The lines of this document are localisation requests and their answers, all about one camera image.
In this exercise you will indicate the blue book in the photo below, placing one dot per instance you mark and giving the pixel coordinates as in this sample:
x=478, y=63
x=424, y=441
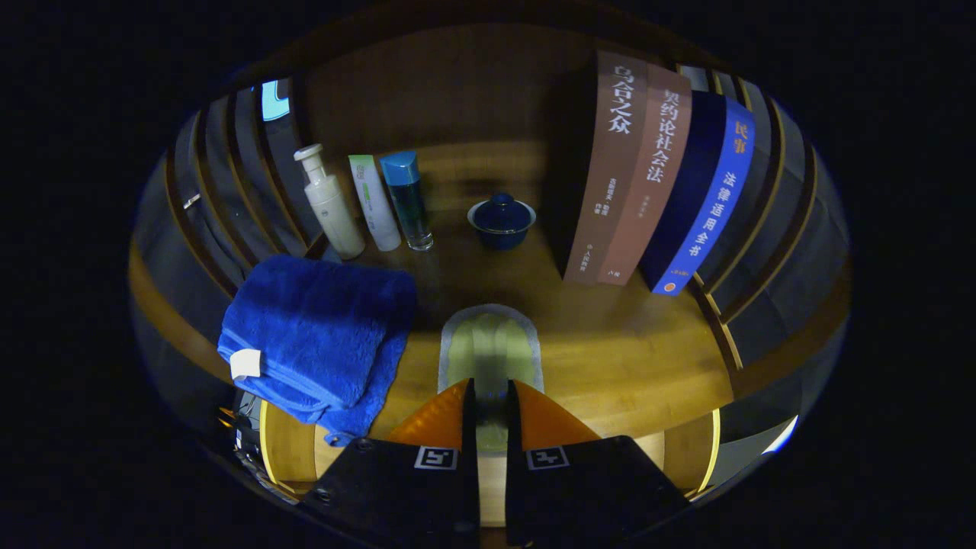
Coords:
x=713, y=198

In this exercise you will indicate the folded blue towel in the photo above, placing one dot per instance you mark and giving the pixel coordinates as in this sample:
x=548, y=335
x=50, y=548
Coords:
x=313, y=328

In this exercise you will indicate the brown wooden cabinet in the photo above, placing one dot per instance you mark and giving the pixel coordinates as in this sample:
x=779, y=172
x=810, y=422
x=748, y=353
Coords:
x=427, y=91

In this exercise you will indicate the dark blue lidded teacup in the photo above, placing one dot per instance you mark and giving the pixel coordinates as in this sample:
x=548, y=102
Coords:
x=501, y=225

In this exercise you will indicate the white pump bottle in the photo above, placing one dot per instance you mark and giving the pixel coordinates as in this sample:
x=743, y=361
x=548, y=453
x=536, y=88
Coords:
x=332, y=210

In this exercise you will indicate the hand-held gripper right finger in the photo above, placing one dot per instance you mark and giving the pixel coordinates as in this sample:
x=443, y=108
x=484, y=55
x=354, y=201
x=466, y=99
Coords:
x=512, y=427

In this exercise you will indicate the silver clip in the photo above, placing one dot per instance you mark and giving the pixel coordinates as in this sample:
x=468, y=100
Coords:
x=192, y=200

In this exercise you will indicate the white green tube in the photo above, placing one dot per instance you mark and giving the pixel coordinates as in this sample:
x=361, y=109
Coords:
x=374, y=202

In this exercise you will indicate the reddish brown book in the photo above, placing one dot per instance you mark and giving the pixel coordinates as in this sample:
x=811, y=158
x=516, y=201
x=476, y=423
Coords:
x=648, y=191

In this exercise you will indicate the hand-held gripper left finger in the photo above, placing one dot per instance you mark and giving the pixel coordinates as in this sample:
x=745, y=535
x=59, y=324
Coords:
x=470, y=427

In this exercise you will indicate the yellow grey sponge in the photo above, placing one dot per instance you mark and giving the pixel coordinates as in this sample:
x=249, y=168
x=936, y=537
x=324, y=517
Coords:
x=492, y=343

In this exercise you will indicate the black electronics box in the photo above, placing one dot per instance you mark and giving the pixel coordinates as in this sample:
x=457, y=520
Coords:
x=245, y=427

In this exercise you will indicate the teal capped clear bottle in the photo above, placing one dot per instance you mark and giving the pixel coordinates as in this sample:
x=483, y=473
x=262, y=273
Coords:
x=408, y=202

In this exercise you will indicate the wooden countertop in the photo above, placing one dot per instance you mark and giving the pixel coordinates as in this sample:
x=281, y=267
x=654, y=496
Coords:
x=610, y=351

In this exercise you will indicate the dark brown book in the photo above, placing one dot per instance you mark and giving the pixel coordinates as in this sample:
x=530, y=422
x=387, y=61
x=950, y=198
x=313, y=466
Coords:
x=610, y=175

